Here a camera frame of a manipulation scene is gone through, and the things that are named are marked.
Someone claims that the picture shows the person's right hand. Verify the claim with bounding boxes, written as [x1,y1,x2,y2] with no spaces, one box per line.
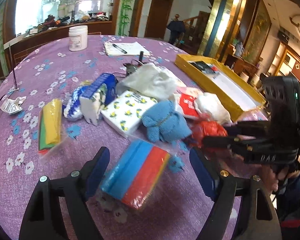
[260,165,279,195]

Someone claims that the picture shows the blue towel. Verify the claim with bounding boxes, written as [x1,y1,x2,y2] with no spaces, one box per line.
[141,100,192,142]

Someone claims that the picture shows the yellow green sponge pack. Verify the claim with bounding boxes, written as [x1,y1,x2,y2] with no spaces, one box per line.
[38,99,62,157]

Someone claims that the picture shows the white paper notepad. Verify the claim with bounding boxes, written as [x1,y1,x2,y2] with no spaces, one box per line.
[104,42,151,56]

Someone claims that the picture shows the crumpled foil leaflet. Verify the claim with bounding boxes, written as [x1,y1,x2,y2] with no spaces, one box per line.
[0,96,26,115]

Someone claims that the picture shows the person in dark clothes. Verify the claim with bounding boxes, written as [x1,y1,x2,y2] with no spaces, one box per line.
[167,14,185,45]

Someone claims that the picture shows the yellow cardboard box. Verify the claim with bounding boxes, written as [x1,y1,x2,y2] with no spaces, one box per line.
[175,54,266,121]

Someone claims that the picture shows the blue red sponge pack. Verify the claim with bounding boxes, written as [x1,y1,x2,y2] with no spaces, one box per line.
[101,139,170,210]

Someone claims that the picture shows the lemon print tissue pack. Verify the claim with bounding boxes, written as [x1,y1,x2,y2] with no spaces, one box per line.
[101,90,158,137]

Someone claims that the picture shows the black box in tray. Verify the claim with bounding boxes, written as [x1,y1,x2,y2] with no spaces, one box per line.
[190,61,219,75]

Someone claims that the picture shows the red plastic bag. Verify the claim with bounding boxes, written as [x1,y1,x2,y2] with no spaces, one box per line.
[188,120,228,148]

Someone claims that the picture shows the large wall mirror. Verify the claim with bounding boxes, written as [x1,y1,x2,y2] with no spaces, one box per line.
[14,0,114,34]

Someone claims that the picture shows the blue white tissue pack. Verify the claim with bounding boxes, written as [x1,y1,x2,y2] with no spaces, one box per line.
[79,73,117,126]

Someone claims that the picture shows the white soft bundle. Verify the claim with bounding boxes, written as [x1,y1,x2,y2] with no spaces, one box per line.
[194,92,232,125]

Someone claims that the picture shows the black pen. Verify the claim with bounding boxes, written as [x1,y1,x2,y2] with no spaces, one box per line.
[112,43,127,54]

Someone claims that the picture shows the brown wooden door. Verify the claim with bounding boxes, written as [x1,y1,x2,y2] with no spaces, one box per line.
[145,0,173,39]

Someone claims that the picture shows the white cloth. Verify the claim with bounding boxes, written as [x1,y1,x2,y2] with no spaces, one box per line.
[116,63,185,100]

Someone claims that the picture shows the wooden sideboard cabinet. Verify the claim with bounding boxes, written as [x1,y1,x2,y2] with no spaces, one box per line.
[5,21,115,70]

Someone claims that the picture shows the purple eyeglasses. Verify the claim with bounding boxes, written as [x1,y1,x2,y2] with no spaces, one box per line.
[0,43,20,124]

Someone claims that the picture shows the white plastic jar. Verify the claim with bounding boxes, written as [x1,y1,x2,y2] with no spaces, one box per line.
[69,25,88,51]

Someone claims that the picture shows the small electric motor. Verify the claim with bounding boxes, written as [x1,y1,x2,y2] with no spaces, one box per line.
[123,51,145,76]

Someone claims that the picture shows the blue Vinda tissue packet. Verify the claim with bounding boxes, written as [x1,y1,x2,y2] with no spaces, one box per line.
[63,85,89,121]

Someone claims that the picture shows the red white packet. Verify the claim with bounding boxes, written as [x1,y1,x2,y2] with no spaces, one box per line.
[170,87,203,120]

